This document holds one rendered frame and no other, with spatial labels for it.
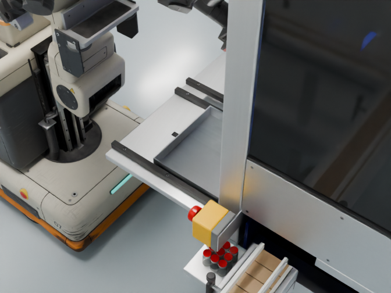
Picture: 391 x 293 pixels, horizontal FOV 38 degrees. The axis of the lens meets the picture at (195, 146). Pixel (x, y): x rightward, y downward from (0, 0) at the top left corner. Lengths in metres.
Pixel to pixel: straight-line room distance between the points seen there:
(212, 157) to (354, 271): 0.55
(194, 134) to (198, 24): 1.96
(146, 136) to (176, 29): 1.92
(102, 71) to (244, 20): 1.10
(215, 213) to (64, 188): 1.14
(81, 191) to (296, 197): 1.31
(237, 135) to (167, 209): 1.46
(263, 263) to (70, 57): 0.89
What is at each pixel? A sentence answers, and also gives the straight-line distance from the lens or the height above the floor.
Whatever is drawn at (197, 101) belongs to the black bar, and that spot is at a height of 0.90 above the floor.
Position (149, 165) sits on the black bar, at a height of 0.90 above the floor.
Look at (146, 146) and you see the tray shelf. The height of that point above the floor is 0.88.
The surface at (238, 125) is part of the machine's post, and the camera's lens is 1.11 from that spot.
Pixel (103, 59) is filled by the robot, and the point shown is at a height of 0.82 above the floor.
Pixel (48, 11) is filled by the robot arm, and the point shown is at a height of 1.21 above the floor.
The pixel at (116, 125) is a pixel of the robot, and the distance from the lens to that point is 2.53.
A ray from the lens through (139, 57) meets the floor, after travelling 3.31.
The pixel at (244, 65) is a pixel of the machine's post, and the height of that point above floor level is 1.44.
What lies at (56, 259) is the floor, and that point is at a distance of 2.49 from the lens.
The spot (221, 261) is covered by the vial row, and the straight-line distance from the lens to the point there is 1.34.
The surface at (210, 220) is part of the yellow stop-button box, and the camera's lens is 1.27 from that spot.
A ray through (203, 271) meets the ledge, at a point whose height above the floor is 0.88.
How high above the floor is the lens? 2.08
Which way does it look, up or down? 48 degrees down
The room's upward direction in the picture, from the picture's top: straight up
